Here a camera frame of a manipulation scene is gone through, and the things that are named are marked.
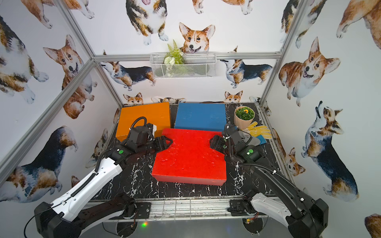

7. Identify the orange shoebox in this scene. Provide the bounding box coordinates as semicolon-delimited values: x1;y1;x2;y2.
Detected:
115;102;172;142

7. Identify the red shoebox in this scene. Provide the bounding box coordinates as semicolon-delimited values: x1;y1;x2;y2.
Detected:
151;129;227;186

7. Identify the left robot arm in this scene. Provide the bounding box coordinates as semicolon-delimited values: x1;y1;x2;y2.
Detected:
31;117;173;238

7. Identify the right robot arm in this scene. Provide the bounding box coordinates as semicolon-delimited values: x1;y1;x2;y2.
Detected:
209;124;329;238

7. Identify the potted green plant with flower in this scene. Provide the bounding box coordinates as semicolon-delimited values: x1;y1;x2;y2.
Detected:
234;106;255;130

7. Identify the blue cloth piece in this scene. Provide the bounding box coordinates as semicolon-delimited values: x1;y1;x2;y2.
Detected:
257;135;267;145

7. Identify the yellow work glove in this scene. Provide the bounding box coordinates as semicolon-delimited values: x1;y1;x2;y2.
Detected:
243;121;273;139

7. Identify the blue shoebox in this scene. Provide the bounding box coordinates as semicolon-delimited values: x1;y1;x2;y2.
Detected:
174;103;227;131

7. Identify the artificial fern with white flower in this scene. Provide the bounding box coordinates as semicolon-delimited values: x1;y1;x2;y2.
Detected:
163;40;186;77

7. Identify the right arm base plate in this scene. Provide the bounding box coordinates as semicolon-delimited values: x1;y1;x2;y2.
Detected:
227;199;255;216

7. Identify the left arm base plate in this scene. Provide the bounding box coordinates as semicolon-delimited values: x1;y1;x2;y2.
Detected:
132;202;151;220

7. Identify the aluminium front rail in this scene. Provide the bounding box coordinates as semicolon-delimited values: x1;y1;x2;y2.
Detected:
65;194;312;224

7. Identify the white wire mesh basket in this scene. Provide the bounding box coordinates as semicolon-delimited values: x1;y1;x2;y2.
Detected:
149;53;217;79

